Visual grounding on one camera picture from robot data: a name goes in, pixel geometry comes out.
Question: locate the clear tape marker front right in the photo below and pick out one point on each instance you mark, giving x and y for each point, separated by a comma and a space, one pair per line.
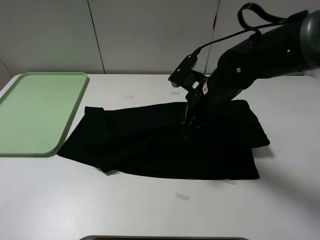
229, 181

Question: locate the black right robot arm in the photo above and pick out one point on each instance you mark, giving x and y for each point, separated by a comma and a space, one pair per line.
290, 45

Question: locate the light green plastic tray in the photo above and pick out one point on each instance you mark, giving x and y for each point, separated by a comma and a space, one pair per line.
36, 111

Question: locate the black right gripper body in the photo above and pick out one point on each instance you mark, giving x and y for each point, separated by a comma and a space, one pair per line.
202, 102

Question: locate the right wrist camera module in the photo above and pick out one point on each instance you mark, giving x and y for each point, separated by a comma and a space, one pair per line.
184, 76

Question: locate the clear tape marker front left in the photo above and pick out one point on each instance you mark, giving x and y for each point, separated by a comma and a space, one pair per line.
112, 172

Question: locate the black short sleeve shirt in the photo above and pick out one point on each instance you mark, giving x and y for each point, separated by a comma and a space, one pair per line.
149, 141

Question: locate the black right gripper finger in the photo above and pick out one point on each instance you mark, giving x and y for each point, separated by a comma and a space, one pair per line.
187, 126

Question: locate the clear tape marker front centre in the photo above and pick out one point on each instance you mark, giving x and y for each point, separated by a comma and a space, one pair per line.
182, 196

